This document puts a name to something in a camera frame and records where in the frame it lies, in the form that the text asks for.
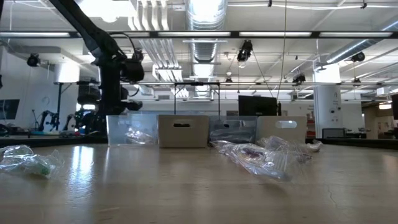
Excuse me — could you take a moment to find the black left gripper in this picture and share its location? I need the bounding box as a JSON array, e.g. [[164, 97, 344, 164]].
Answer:
[[98, 60, 144, 117]]

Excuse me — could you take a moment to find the green toothbrush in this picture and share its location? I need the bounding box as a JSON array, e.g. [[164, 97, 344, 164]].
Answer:
[[1, 151, 65, 180], [0, 144, 35, 160]]

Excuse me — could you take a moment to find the clear plastic bin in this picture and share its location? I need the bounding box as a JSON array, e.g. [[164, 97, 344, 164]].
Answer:
[[106, 114, 159, 147]]

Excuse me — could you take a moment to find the light grey plastic bin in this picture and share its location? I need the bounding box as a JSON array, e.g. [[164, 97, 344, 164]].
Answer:
[[157, 114, 210, 149]]

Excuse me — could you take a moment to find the dark smoky plastic bin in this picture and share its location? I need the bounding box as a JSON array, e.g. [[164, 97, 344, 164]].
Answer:
[[208, 115, 258, 146]]

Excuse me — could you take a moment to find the large black monitor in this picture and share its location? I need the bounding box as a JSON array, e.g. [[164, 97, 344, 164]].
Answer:
[[238, 95, 279, 118]]

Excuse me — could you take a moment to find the white plastic bin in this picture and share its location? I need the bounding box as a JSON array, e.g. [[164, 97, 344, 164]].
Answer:
[[255, 116, 308, 144]]

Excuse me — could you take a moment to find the white building column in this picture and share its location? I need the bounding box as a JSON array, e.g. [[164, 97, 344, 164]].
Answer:
[[313, 63, 342, 138]]

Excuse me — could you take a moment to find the small dark desk monitor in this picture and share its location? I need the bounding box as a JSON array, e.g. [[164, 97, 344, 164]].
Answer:
[[322, 128, 346, 139]]

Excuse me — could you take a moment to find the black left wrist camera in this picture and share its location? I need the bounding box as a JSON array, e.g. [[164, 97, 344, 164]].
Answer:
[[121, 57, 146, 83]]

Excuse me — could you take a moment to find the black background rig frame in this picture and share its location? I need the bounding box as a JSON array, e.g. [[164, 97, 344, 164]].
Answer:
[[54, 80, 106, 133]]

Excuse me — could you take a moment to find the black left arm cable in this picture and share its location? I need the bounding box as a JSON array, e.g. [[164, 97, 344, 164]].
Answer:
[[108, 30, 141, 98]]

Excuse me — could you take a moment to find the black rack frame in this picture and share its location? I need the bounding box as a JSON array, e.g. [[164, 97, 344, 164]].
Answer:
[[173, 82, 221, 118]]

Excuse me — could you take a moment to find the silver ventilation duct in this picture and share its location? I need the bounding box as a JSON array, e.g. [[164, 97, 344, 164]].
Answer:
[[185, 0, 229, 99]]

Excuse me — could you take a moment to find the dark wall screen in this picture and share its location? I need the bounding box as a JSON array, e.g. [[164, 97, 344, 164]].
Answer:
[[0, 98, 21, 121]]

